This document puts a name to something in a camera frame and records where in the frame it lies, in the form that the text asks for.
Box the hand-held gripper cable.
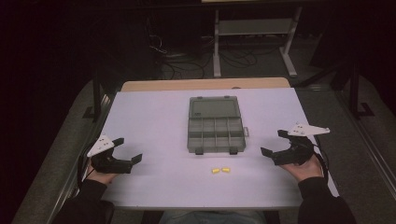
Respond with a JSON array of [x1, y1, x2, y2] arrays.
[[312, 143, 332, 182], [77, 148, 95, 189]]

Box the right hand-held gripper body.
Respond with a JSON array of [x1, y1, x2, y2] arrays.
[[273, 122, 331, 166]]

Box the black metal stand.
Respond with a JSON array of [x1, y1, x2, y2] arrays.
[[347, 57, 375, 120], [81, 69, 105, 123]]

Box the grey plastic compartment box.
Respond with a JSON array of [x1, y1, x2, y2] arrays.
[[186, 95, 250, 156]]

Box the wooden table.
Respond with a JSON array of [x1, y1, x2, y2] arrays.
[[120, 77, 291, 93]]

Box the left hand-held gripper cable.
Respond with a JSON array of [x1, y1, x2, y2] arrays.
[[77, 148, 95, 189]]

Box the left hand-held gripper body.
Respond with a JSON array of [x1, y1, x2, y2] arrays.
[[86, 133, 134, 175]]

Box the person's right hand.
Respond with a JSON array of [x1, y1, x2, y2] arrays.
[[279, 154, 325, 184]]

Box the white metal stand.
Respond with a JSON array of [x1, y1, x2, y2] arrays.
[[212, 6, 304, 78]]

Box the right hand-held gripper cable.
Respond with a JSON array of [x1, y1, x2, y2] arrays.
[[312, 143, 332, 182]]

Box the black floor cables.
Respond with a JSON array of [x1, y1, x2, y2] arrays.
[[148, 32, 260, 80]]

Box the person's left hand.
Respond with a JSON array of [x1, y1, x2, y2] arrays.
[[85, 158, 119, 186]]

